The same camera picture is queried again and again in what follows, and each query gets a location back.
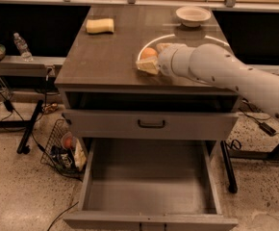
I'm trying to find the grey drawer cabinet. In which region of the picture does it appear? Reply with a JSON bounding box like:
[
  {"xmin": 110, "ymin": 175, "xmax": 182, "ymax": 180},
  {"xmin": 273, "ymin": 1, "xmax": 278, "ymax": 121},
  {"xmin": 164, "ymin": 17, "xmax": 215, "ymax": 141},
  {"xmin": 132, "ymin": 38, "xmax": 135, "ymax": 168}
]
[{"xmin": 54, "ymin": 4, "xmax": 251, "ymax": 152}]

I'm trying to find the grey side shelf left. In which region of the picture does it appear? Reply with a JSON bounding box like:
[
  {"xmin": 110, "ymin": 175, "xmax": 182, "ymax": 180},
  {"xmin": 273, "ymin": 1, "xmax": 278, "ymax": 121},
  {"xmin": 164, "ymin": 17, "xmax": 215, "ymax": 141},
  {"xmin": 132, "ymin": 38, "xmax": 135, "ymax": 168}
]
[{"xmin": 0, "ymin": 56, "xmax": 64, "ymax": 77}]

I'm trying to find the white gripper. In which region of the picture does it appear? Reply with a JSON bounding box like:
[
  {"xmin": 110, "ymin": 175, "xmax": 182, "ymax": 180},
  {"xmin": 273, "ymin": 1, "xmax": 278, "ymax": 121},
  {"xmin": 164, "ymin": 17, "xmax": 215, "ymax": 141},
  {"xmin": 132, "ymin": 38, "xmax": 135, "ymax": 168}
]
[{"xmin": 136, "ymin": 43, "xmax": 188, "ymax": 77}]

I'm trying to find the orange fruit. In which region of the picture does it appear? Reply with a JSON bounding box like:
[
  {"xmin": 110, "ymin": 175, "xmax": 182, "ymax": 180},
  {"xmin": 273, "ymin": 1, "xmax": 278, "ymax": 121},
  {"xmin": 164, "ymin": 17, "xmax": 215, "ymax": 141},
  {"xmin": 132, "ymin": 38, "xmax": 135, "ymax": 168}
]
[{"xmin": 140, "ymin": 47, "xmax": 158, "ymax": 60}]

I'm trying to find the yellow sponge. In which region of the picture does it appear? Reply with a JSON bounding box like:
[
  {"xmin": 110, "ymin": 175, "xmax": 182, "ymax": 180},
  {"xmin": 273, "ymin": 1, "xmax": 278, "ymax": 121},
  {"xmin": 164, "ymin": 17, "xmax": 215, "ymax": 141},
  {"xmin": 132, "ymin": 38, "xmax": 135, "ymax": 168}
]
[{"xmin": 86, "ymin": 18, "xmax": 114, "ymax": 34}]

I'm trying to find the black wire basket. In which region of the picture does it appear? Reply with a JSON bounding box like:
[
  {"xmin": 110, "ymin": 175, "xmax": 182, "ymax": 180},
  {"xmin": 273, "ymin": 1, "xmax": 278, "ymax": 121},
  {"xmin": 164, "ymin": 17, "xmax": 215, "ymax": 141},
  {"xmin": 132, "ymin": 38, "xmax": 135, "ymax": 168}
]
[{"xmin": 40, "ymin": 119, "xmax": 83, "ymax": 179}]

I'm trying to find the black power adapter right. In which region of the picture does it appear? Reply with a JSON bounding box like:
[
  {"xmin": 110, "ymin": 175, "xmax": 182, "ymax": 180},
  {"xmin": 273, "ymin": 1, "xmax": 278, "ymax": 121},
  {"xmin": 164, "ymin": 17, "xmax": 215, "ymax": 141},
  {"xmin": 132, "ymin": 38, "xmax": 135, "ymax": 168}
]
[{"xmin": 259, "ymin": 122, "xmax": 276, "ymax": 137}]

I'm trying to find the open grey lower drawer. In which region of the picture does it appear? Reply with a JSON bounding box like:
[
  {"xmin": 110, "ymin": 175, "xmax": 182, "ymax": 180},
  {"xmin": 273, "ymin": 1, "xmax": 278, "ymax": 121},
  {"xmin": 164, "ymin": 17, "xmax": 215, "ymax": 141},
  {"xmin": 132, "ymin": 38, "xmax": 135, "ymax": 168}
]
[{"xmin": 63, "ymin": 139, "xmax": 238, "ymax": 231}]

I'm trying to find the orange ball in basket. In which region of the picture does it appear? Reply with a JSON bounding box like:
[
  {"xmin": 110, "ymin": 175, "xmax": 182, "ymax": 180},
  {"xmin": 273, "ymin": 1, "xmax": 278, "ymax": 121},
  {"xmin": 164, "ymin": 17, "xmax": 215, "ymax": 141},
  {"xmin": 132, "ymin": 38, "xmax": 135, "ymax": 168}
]
[{"xmin": 63, "ymin": 138, "xmax": 72, "ymax": 149}]

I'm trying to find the black table leg left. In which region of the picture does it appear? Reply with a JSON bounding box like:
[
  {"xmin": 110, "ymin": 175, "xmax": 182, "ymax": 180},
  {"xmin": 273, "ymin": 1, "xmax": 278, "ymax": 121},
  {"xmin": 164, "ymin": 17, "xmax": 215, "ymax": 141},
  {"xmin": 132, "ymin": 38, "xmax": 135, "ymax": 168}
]
[{"xmin": 16, "ymin": 100, "xmax": 43, "ymax": 154}]

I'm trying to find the clear plastic water bottle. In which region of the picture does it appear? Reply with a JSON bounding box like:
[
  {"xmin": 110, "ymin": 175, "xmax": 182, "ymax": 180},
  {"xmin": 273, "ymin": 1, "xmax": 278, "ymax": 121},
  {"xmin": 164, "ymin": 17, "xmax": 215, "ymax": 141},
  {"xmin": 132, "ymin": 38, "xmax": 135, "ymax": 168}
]
[{"xmin": 13, "ymin": 33, "xmax": 33, "ymax": 62}]

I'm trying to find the black table leg right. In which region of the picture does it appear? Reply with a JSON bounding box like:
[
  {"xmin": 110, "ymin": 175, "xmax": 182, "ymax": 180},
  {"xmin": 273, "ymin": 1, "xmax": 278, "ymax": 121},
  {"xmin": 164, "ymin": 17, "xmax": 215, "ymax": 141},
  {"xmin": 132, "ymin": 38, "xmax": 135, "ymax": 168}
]
[{"xmin": 220, "ymin": 141, "xmax": 238, "ymax": 193}]

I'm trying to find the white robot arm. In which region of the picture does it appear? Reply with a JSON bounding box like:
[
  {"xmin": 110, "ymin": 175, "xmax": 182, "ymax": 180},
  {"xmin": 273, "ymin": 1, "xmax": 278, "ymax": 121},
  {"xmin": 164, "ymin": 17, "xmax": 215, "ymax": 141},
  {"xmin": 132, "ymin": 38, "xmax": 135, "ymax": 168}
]
[{"xmin": 136, "ymin": 43, "xmax": 279, "ymax": 121}]

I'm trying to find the white bowl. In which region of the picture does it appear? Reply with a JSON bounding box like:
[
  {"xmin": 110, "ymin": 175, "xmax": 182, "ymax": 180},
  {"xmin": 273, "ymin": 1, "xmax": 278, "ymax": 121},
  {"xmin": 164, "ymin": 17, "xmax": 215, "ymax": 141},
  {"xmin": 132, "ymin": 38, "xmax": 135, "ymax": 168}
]
[{"xmin": 176, "ymin": 6, "xmax": 211, "ymax": 28}]

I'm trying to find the black table leg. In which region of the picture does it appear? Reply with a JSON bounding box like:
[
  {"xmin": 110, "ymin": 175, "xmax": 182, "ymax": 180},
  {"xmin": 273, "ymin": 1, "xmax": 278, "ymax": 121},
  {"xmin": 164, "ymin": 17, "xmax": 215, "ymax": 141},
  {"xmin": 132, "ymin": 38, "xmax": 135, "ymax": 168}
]
[
  {"xmin": 220, "ymin": 141, "xmax": 238, "ymax": 193},
  {"xmin": 16, "ymin": 100, "xmax": 43, "ymax": 154}
]

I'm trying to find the closed grey drawer with handle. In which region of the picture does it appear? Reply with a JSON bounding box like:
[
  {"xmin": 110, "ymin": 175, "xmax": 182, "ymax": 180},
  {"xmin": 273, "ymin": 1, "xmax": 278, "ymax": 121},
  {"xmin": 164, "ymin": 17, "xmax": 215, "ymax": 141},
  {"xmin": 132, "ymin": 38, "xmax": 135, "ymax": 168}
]
[{"xmin": 63, "ymin": 110, "xmax": 238, "ymax": 141}]

